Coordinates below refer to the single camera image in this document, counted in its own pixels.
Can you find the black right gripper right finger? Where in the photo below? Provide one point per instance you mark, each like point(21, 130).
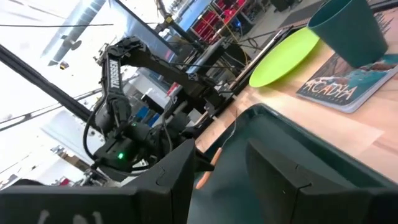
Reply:
point(311, 199)

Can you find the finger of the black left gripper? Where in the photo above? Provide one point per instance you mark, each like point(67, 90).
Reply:
point(203, 163)

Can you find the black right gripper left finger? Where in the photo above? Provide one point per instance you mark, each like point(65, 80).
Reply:
point(93, 205)

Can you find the lime green plate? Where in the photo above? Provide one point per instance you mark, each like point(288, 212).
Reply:
point(283, 59)

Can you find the dark green plastic cup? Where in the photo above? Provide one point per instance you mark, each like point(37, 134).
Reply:
point(351, 34)

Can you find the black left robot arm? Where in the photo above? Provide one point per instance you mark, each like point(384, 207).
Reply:
point(113, 74)

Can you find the dark green plastic tray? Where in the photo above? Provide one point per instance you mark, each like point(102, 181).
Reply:
point(227, 193)

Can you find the large dark display screen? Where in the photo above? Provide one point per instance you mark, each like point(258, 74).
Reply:
point(146, 31)

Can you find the Acadia picture book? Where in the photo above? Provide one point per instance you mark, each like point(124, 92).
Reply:
point(342, 87)

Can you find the shelf with red bins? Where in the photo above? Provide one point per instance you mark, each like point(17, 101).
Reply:
point(214, 18)

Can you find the black aluminium table frame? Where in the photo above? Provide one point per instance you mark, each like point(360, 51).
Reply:
point(253, 63)

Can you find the black frame post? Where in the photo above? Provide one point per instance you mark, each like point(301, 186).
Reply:
point(37, 81)

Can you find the silver ceiling duct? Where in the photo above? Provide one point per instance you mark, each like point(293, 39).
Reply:
point(77, 28)

